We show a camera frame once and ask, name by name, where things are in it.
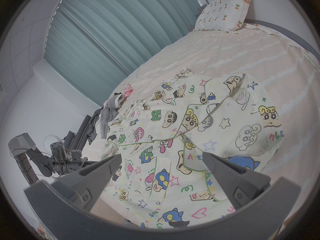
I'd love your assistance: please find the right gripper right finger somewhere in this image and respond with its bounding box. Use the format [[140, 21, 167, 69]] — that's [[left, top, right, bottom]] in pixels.
[[202, 151, 271, 211]]

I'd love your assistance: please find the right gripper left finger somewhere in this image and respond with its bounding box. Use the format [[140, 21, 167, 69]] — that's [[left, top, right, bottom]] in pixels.
[[51, 153, 123, 209]]

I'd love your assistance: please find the white printed pyjama top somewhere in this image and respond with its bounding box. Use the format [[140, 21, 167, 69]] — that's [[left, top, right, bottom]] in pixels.
[[99, 68, 284, 231]]

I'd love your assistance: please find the dark grey garment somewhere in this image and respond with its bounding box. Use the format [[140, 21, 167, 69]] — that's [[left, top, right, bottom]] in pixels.
[[86, 108, 105, 146]]

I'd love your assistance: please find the grey and white garment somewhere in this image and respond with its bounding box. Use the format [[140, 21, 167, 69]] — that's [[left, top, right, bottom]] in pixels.
[[99, 93, 125, 139]]

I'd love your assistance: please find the salmon pink garment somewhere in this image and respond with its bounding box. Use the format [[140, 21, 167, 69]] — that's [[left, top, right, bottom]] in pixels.
[[122, 84, 134, 97]]

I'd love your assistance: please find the bed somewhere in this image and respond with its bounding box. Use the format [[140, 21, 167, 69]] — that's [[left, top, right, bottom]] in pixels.
[[81, 0, 320, 229]]

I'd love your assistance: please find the blue-green curtain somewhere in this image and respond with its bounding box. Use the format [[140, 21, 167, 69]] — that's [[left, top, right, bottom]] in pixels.
[[43, 0, 208, 108]]

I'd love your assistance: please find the white printed pillow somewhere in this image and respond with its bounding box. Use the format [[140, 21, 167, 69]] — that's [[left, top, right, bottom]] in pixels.
[[194, 0, 253, 33]]

